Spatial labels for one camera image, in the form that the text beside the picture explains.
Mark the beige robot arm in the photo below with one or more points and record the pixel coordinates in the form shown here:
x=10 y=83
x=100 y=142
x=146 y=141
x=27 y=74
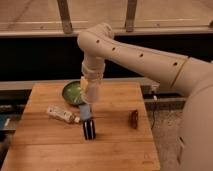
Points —
x=191 y=77

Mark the left wooden post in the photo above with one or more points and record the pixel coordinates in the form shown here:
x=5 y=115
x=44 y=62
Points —
x=65 y=16

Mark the dark red small object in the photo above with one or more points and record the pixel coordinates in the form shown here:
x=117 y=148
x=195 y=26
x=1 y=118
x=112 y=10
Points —
x=134 y=119

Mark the wooden post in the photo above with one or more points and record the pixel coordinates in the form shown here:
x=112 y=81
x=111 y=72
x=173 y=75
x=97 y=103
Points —
x=65 y=16
x=130 y=15

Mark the white ceramic cup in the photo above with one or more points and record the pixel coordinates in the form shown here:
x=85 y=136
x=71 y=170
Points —
x=92 y=93

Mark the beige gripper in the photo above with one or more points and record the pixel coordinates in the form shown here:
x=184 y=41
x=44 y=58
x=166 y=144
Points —
x=91 y=74

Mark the white tube with label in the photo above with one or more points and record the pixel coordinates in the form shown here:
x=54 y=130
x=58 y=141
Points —
x=61 y=114

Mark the green bowl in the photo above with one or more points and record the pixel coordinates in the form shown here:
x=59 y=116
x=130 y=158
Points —
x=71 y=93

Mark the right wooden post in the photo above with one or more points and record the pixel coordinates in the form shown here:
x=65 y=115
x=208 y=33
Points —
x=130 y=15

